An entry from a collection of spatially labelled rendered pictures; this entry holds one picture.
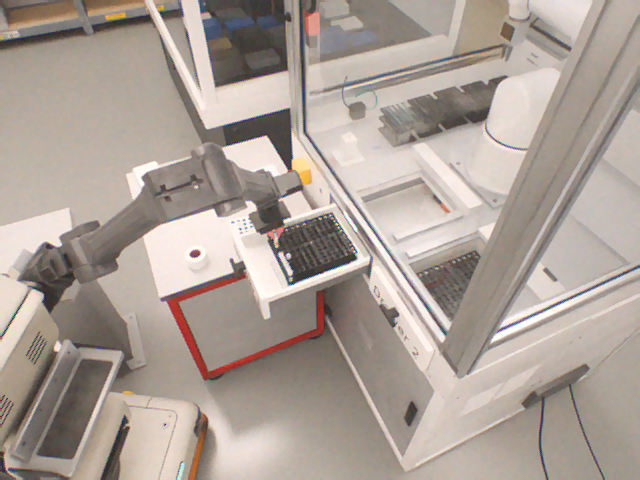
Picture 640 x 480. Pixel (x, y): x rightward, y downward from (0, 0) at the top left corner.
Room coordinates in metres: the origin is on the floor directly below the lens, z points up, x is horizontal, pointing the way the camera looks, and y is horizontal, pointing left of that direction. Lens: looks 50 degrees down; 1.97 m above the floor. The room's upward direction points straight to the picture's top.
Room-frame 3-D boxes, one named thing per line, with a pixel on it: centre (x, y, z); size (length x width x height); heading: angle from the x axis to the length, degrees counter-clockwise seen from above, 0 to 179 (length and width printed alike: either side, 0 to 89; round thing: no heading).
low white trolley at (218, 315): (1.18, 0.36, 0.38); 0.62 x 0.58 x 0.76; 24
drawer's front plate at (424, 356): (0.64, -0.21, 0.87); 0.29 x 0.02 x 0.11; 24
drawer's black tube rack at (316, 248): (0.88, 0.03, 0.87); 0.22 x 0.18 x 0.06; 114
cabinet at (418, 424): (1.08, -0.54, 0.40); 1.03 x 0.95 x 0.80; 24
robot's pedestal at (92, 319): (0.98, 0.98, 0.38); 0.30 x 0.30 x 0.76; 24
